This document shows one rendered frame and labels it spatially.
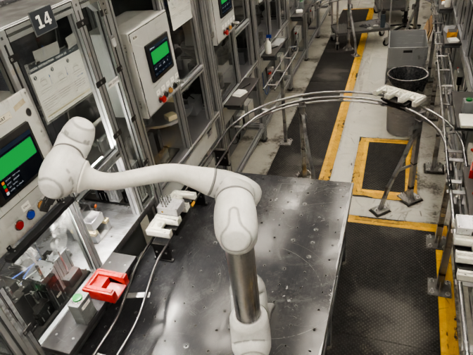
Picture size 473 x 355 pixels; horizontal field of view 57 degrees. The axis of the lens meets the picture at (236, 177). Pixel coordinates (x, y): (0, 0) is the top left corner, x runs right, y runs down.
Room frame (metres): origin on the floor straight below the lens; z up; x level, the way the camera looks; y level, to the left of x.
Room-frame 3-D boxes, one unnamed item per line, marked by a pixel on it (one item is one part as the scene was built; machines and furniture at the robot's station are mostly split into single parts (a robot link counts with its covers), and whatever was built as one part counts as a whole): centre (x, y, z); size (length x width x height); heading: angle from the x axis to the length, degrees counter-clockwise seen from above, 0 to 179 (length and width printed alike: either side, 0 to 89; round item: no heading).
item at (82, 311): (1.23, 0.72, 0.97); 0.08 x 0.08 x 0.12; 67
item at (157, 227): (1.91, 0.38, 0.84); 0.36 x 0.14 x 0.10; 157
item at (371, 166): (3.24, -1.38, 0.01); 1.00 x 0.55 x 0.01; 157
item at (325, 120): (5.81, -1.66, 0.01); 5.85 x 0.59 x 0.01; 157
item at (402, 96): (2.92, -1.30, 0.84); 0.37 x 0.14 x 0.10; 35
